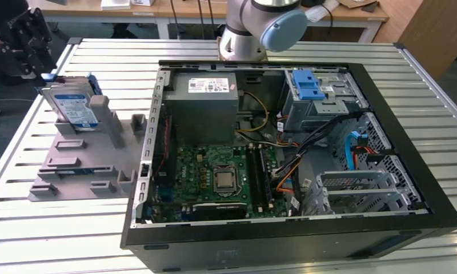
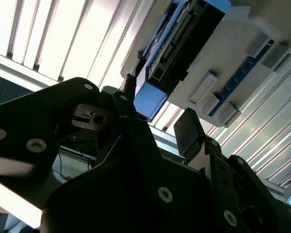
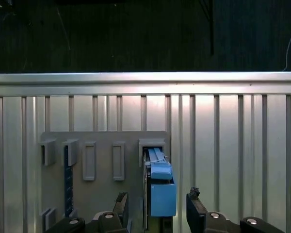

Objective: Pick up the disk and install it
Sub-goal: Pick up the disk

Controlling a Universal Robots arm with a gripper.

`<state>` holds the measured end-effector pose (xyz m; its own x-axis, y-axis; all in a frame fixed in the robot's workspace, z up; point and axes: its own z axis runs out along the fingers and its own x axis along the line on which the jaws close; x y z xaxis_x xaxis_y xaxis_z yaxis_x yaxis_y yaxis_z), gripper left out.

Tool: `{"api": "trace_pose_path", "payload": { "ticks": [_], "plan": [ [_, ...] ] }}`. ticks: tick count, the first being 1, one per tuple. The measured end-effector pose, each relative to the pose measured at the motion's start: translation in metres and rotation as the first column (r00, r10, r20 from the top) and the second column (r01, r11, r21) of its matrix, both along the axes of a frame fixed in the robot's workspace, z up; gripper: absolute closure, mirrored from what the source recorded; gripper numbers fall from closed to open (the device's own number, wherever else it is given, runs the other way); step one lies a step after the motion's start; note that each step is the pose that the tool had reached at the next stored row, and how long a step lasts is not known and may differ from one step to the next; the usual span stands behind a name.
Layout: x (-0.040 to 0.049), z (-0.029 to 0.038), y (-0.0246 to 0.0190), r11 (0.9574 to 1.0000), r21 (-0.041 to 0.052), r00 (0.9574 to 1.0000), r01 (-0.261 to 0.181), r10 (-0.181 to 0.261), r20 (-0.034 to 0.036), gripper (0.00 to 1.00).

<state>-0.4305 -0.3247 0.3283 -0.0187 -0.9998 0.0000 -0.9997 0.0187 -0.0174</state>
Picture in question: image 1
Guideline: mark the hard disk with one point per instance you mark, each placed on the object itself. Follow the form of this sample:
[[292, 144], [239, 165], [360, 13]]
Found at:
[[70, 105]]

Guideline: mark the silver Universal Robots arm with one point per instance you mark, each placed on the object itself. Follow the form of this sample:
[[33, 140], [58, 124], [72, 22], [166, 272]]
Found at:
[[244, 34]]

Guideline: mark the silver disk bay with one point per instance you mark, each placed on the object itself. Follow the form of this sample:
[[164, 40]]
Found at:
[[366, 194]]

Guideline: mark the white cardboard box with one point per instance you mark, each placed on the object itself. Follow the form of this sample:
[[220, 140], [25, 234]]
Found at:
[[116, 4]]

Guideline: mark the small white labelled box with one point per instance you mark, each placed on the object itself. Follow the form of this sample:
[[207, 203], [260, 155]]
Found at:
[[140, 2]]

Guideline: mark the wooden desk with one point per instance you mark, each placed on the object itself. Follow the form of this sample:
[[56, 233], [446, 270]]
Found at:
[[148, 10]]

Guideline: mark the grey parts rack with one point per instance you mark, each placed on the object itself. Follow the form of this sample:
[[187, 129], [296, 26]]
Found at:
[[91, 160]]

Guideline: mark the black case fan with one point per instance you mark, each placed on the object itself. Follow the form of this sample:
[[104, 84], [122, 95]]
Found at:
[[163, 134]]

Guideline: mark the grey power supply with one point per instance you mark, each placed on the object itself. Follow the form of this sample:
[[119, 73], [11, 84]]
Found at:
[[198, 114]]

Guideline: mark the green motherboard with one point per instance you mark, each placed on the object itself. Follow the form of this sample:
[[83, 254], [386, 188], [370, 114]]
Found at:
[[198, 171]]

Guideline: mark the silver CPU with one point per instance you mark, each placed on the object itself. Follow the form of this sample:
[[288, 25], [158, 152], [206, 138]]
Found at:
[[226, 179]]

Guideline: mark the blue drive cage latch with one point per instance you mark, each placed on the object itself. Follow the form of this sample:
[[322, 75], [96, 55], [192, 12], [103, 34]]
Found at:
[[308, 85]]

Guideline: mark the black RAM slot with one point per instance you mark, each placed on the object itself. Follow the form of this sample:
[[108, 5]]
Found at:
[[266, 177], [255, 177]]

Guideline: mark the black graphics card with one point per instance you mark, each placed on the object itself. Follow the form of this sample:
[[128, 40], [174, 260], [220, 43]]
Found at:
[[220, 209]]

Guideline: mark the silver drive cage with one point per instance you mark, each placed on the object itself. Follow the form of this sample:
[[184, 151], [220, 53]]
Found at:
[[308, 114]]

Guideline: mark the brown cardboard piece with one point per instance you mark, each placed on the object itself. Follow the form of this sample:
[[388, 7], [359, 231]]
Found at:
[[356, 4]]

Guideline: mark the black PC case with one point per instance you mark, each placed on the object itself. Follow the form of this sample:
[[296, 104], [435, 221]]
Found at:
[[290, 239]]

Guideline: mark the brown wooden cabinet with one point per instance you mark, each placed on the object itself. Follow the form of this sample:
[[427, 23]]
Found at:
[[435, 28]]

